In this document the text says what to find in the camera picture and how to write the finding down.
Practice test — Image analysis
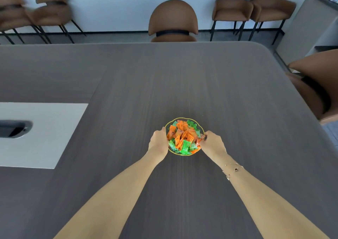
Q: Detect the person's left hand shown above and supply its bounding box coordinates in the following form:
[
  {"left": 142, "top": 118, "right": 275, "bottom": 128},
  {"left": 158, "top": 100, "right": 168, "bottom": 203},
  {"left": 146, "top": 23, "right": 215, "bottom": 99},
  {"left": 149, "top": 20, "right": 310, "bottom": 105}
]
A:
[{"left": 147, "top": 126, "right": 169, "bottom": 161}]

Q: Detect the person's right hand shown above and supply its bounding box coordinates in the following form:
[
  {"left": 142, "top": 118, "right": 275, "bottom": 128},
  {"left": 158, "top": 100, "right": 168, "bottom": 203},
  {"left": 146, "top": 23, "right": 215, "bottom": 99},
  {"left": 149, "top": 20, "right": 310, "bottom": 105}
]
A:
[{"left": 196, "top": 130, "right": 227, "bottom": 163}]

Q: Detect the clear glass bowl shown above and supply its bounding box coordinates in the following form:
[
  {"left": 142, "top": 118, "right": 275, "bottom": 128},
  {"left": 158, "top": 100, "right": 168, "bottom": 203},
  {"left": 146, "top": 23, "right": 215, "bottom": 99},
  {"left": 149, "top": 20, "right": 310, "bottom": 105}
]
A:
[{"left": 164, "top": 117, "right": 206, "bottom": 157}]

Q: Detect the pile of orange green candies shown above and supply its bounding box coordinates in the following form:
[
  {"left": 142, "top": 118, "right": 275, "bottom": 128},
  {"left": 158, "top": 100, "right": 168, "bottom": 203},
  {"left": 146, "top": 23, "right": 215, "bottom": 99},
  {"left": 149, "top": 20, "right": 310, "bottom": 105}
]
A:
[{"left": 166, "top": 119, "right": 205, "bottom": 155}]

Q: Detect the person's left forearm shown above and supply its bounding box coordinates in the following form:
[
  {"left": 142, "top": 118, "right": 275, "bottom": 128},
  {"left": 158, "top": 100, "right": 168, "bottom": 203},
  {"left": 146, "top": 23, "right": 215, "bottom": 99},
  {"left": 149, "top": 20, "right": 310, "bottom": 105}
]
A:
[{"left": 54, "top": 151, "right": 165, "bottom": 239}]

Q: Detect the person's right forearm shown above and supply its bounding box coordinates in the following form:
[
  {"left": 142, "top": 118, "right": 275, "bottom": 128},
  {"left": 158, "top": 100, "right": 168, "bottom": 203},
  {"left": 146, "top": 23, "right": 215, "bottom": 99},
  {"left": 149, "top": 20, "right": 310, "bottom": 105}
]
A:
[{"left": 215, "top": 154, "right": 331, "bottom": 239}]

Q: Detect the dark wooden table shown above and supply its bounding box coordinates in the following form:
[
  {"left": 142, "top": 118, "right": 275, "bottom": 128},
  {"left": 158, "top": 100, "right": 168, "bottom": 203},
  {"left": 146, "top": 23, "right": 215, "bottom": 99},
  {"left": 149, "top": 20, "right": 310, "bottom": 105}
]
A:
[{"left": 0, "top": 41, "right": 338, "bottom": 239}]

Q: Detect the brown padded chair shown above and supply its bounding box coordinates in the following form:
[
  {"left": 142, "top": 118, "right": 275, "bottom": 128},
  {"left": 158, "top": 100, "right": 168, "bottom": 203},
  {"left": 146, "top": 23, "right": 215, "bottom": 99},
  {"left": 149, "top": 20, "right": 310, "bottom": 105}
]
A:
[
  {"left": 248, "top": 0, "right": 297, "bottom": 46},
  {"left": 148, "top": 0, "right": 199, "bottom": 43},
  {"left": 286, "top": 49, "right": 338, "bottom": 126},
  {"left": 209, "top": 0, "right": 255, "bottom": 42},
  {"left": 26, "top": 0, "right": 87, "bottom": 44},
  {"left": 0, "top": 0, "right": 49, "bottom": 45}
]

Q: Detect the grey sideboard cabinet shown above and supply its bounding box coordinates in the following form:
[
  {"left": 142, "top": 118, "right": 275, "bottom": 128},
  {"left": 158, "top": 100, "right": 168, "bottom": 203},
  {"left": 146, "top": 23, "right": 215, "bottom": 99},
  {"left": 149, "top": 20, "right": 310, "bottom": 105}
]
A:
[{"left": 275, "top": 0, "right": 338, "bottom": 65}]

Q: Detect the gold bracelet black charm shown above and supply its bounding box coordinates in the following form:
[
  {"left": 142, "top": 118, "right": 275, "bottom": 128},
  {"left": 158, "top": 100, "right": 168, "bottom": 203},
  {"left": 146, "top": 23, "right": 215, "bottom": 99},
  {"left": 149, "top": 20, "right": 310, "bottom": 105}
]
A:
[{"left": 222, "top": 163, "right": 244, "bottom": 181}]

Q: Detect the metal cable port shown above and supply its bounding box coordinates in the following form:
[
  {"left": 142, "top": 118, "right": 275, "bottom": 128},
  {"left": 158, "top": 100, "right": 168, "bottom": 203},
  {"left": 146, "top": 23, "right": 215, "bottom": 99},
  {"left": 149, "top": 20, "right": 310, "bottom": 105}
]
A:
[{"left": 0, "top": 120, "right": 33, "bottom": 139}]

